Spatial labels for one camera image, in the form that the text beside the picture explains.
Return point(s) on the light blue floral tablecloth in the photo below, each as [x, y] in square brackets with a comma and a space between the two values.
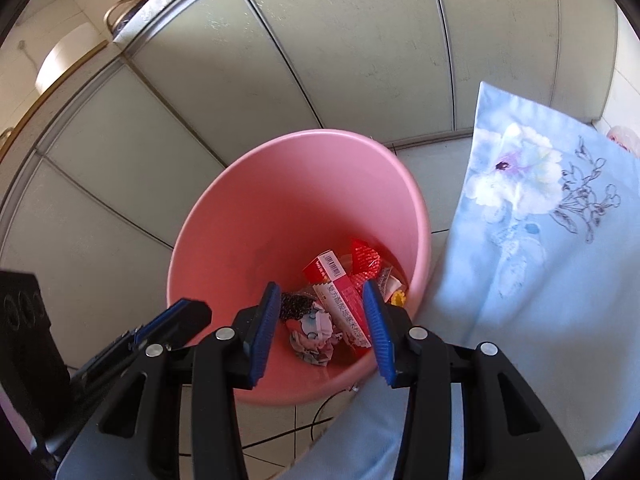
[525, 285]

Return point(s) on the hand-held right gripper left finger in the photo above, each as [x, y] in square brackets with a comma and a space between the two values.
[262, 335]

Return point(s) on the red snack bag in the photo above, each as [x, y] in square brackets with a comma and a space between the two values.
[365, 257]

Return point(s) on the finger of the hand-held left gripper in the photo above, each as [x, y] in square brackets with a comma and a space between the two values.
[192, 317]

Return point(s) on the printed wrapper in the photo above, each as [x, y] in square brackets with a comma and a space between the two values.
[312, 335]

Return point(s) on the pink and red carton box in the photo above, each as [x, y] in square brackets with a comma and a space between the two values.
[345, 310]

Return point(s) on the pink plastic bucket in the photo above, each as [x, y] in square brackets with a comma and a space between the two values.
[280, 210]

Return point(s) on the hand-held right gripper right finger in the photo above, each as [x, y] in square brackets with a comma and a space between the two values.
[380, 335]

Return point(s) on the yellow plastic mesh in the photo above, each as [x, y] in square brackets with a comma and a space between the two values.
[398, 300]

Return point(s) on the steel wool scrubber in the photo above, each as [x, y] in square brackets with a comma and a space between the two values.
[292, 305]

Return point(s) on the grey kitchen cabinet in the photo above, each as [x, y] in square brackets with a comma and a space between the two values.
[325, 60]

